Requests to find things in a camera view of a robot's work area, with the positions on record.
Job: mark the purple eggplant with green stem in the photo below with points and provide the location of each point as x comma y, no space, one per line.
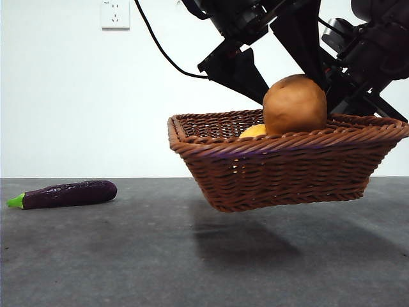
67,195

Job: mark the white wall socket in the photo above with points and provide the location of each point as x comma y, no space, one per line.
115,15

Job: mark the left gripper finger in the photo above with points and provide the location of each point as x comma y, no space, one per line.
303,41
246,73

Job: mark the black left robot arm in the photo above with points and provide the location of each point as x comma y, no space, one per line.
236,16

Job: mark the brown potato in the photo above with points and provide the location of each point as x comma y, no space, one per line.
295,105

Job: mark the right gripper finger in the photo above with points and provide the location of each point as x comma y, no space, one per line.
330,80
350,105

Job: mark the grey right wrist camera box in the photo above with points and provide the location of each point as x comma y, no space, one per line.
337,32

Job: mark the brown wicker basket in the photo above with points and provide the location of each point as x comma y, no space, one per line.
281,169

